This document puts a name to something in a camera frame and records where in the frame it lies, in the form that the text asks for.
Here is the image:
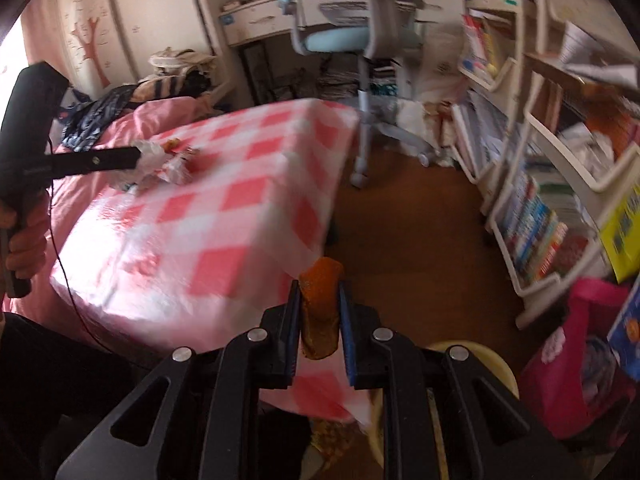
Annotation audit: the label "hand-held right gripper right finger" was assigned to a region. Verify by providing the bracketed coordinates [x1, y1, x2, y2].
[338, 280, 587, 480]

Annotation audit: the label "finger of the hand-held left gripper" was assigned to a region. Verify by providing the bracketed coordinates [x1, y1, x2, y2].
[47, 145, 142, 179]

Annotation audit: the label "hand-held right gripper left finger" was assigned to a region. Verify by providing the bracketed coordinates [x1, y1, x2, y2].
[55, 280, 302, 480]

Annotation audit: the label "clear plastic bag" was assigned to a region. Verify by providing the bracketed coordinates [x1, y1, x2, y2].
[132, 141, 168, 173]

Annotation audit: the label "cream round waste bin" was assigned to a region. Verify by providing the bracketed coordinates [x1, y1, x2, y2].
[370, 340, 519, 480]

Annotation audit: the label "person's left hand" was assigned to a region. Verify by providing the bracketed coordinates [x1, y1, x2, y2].
[0, 195, 51, 283]

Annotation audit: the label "black puffer jacket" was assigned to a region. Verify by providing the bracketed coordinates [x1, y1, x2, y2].
[57, 82, 151, 153]

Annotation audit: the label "pink duvet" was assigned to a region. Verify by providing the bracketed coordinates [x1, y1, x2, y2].
[2, 96, 236, 311]

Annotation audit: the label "beige striped pillow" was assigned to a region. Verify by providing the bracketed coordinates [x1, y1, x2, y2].
[135, 72, 201, 101]

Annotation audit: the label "pink curtain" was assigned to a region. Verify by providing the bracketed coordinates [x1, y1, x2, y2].
[20, 0, 76, 76]

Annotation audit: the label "cream tote bag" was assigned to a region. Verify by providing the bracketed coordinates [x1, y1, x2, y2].
[149, 47, 218, 78]

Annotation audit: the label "pink checked tablecloth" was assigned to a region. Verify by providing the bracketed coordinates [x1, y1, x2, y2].
[50, 97, 376, 423]

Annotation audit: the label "white wardrobe with tree decal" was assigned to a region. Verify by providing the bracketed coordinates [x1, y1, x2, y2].
[30, 0, 221, 91]

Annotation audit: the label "pink bag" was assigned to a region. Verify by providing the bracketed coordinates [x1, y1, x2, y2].
[519, 277, 640, 443]

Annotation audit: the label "black checked storage bag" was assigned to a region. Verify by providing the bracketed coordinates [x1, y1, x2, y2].
[272, 67, 321, 103]

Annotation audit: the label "white desk with drawers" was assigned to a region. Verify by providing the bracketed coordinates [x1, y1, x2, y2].
[217, 0, 471, 111]

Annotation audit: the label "row of colourful books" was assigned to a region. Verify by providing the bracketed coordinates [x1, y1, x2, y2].
[500, 175, 571, 281]

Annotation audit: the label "person's dark trousers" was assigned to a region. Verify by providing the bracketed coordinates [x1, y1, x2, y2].
[0, 310, 166, 480]

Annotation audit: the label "silver storage bags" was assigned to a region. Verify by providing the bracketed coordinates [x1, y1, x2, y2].
[320, 65, 401, 101]

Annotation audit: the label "stack of white magazines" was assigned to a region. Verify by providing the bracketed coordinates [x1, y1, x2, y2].
[452, 90, 506, 171]

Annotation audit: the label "grey and blue desk chair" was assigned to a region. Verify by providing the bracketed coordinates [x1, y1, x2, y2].
[277, 0, 443, 188]

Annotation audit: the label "blue box with orange print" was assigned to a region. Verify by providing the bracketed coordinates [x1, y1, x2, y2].
[607, 285, 640, 366]

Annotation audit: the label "white tiered book rack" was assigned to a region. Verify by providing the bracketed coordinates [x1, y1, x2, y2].
[450, 0, 523, 186]
[480, 0, 640, 331]

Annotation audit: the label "yellow book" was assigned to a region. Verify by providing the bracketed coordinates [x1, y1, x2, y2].
[599, 192, 640, 285]

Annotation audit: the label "white tree logo bag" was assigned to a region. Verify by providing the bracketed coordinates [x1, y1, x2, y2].
[425, 25, 466, 106]

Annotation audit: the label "row of red white books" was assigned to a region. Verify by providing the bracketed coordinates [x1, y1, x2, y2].
[460, 15, 501, 86]

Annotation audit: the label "white paper sheets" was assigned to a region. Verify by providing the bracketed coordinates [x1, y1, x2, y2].
[557, 20, 640, 88]

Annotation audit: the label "black cable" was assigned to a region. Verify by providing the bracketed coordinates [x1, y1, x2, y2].
[46, 180, 121, 358]

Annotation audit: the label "white bag with red handles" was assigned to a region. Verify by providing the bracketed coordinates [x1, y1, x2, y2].
[395, 100, 456, 166]

